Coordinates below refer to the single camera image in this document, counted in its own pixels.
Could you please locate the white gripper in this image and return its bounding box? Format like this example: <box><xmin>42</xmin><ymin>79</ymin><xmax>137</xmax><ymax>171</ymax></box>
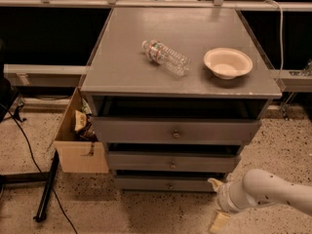
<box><xmin>208</xmin><ymin>178</ymin><xmax>248</xmax><ymax>234</ymax></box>

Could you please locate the grey bottom drawer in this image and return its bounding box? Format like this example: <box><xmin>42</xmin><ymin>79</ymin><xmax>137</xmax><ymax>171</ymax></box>
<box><xmin>115</xmin><ymin>177</ymin><xmax>214</xmax><ymax>192</ymax></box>

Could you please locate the grey drawer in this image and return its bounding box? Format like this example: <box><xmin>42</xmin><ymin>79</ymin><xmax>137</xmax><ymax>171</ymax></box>
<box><xmin>115</xmin><ymin>177</ymin><xmax>214</xmax><ymax>192</ymax></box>
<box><xmin>92</xmin><ymin>117</ymin><xmax>261</xmax><ymax>145</ymax></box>
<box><xmin>108</xmin><ymin>152</ymin><xmax>241</xmax><ymax>173</ymax></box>

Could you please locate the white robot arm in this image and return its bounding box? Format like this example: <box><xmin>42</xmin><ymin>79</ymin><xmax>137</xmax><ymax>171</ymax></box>
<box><xmin>208</xmin><ymin>169</ymin><xmax>312</xmax><ymax>234</ymax></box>

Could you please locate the grey middle drawer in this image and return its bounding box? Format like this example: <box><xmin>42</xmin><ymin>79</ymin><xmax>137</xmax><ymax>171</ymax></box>
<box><xmin>108</xmin><ymin>152</ymin><xmax>241</xmax><ymax>173</ymax></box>

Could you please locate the grey top drawer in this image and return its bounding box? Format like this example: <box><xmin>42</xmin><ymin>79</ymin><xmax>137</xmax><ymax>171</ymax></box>
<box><xmin>92</xmin><ymin>117</ymin><xmax>261</xmax><ymax>145</ymax></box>

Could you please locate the grey drawer cabinet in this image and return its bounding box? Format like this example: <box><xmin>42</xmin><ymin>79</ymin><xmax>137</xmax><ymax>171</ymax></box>
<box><xmin>82</xmin><ymin>8</ymin><xmax>281</xmax><ymax>181</ymax></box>

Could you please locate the white paper bowl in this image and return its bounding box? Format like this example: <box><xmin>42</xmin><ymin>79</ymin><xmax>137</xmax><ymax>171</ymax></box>
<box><xmin>203</xmin><ymin>48</ymin><xmax>254</xmax><ymax>80</ymax></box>

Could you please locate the clear plastic water bottle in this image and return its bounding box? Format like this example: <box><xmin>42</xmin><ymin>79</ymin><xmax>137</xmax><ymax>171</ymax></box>
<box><xmin>141</xmin><ymin>40</ymin><xmax>191</xmax><ymax>77</ymax></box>

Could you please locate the cardboard box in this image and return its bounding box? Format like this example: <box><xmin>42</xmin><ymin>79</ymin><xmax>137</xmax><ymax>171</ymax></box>
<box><xmin>54</xmin><ymin>88</ymin><xmax>109</xmax><ymax>174</ymax></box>

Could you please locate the snack bag in box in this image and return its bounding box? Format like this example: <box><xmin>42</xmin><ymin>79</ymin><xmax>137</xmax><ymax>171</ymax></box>
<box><xmin>74</xmin><ymin>110</ymin><xmax>97</xmax><ymax>141</ymax></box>

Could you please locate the black stand leg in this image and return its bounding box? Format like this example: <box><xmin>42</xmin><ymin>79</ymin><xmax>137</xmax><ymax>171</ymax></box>
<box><xmin>33</xmin><ymin>152</ymin><xmax>59</xmax><ymax>222</ymax></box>

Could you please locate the black floor cable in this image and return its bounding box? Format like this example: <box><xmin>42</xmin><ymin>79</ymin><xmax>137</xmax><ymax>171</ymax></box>
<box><xmin>0</xmin><ymin>102</ymin><xmax>79</xmax><ymax>234</ymax></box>

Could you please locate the white hanging cable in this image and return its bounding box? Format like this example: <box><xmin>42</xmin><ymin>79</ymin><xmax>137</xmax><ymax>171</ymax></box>
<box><xmin>264</xmin><ymin>0</ymin><xmax>285</xmax><ymax>83</ymax></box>

